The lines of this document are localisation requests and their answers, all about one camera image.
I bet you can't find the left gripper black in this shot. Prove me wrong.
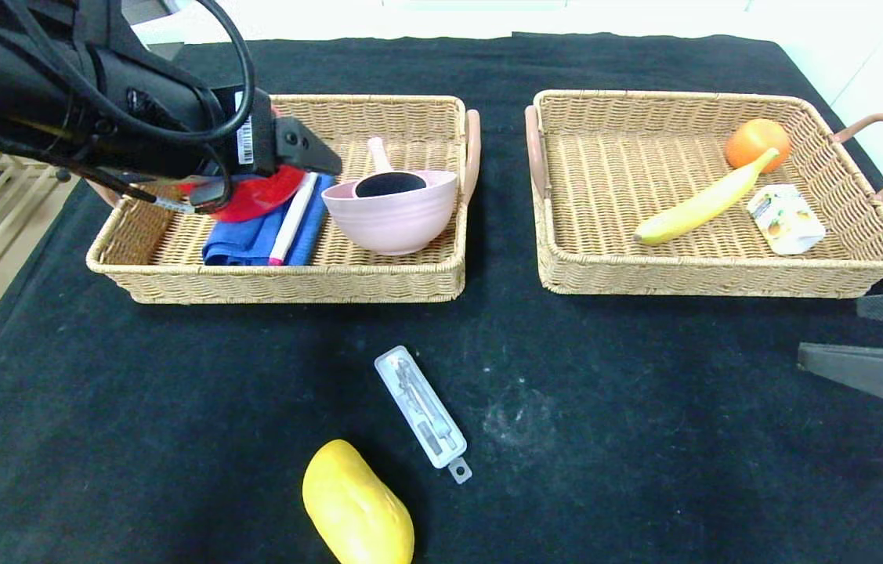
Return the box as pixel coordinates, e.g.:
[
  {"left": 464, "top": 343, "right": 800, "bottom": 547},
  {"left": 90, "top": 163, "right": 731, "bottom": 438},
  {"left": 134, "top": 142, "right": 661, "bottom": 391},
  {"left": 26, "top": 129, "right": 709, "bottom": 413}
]
[{"left": 144, "top": 83, "right": 342, "bottom": 177}]

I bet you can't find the red pot with black handles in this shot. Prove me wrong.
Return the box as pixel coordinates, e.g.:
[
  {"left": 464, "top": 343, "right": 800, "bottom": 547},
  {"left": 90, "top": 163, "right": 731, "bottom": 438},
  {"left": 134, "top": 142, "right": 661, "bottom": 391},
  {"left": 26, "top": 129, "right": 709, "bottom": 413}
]
[{"left": 175, "top": 106, "right": 309, "bottom": 223}]

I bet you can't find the pink saucepan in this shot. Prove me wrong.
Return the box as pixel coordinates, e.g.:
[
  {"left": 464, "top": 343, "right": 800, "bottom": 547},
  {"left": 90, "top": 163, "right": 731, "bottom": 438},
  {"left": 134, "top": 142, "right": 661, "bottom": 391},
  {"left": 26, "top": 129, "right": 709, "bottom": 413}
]
[{"left": 353, "top": 137, "right": 430, "bottom": 198}]

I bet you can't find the pink bowl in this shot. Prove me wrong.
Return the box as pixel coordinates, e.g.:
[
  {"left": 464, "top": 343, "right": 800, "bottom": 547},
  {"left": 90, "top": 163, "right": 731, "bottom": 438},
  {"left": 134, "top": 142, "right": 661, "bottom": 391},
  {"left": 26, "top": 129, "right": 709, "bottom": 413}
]
[{"left": 321, "top": 170, "right": 461, "bottom": 256}]

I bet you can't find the clear plastic thermometer case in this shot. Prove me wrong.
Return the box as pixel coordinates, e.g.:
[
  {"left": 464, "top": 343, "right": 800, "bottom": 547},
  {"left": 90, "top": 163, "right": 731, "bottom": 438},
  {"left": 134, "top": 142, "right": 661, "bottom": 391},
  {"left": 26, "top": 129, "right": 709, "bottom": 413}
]
[{"left": 375, "top": 345, "right": 473, "bottom": 485}]

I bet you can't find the yellow mango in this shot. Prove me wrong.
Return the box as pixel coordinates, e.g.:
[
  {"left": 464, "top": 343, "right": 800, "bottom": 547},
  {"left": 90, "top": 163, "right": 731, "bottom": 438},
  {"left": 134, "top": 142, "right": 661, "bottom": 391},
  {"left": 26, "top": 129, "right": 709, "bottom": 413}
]
[{"left": 302, "top": 439, "right": 416, "bottom": 564}]

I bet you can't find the small juice carton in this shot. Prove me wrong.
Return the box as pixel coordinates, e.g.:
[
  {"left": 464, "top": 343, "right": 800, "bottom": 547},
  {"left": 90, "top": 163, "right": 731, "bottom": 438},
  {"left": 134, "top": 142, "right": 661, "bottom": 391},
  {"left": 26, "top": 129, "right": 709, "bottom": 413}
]
[{"left": 747, "top": 184, "right": 827, "bottom": 256}]

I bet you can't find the white marker pen pink cap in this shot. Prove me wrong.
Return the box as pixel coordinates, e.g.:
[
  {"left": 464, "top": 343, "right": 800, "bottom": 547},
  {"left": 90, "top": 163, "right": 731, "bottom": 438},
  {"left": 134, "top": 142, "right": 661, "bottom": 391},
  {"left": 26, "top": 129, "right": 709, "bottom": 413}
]
[{"left": 269, "top": 172, "right": 319, "bottom": 267}]

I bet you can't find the blue folded towel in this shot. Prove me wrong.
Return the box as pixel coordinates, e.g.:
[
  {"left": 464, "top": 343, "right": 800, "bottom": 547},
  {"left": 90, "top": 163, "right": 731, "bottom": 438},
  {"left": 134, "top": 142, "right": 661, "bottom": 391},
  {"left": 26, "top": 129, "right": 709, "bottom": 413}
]
[{"left": 202, "top": 174, "right": 336, "bottom": 267}]

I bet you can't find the black tablecloth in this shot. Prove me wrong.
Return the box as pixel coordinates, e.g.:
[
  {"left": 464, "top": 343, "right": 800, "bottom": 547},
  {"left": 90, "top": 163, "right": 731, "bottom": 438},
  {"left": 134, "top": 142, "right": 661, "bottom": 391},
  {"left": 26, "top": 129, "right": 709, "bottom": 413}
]
[{"left": 0, "top": 31, "right": 883, "bottom": 564}]

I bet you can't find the yellow banana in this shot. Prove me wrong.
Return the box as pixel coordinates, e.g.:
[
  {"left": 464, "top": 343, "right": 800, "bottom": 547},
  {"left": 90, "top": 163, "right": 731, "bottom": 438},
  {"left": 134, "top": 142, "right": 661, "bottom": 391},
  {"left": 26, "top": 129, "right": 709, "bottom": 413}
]
[{"left": 634, "top": 147, "right": 779, "bottom": 247}]

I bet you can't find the orange fruit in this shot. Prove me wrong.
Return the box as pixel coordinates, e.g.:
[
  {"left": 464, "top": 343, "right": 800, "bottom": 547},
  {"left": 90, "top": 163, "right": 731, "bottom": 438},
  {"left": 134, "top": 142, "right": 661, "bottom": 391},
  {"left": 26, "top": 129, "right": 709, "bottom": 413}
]
[{"left": 725, "top": 118, "right": 791, "bottom": 173}]

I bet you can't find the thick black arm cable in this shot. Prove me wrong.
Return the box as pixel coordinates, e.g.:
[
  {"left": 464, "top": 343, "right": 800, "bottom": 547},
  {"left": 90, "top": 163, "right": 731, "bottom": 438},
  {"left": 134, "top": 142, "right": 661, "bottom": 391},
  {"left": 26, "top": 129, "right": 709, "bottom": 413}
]
[{"left": 2, "top": 0, "right": 256, "bottom": 146}]

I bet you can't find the wicker basket with brown handles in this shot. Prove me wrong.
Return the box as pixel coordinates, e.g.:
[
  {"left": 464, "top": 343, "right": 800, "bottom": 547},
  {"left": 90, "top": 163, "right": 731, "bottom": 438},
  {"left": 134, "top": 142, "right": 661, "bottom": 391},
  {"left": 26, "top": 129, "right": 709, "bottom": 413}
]
[
  {"left": 524, "top": 89, "right": 883, "bottom": 299},
  {"left": 85, "top": 94, "right": 482, "bottom": 305}
]

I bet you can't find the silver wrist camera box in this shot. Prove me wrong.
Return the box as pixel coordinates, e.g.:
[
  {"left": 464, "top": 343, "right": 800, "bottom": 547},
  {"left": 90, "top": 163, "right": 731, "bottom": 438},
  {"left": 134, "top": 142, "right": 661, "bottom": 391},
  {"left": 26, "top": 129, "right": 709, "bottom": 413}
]
[{"left": 121, "top": 0, "right": 193, "bottom": 26}]

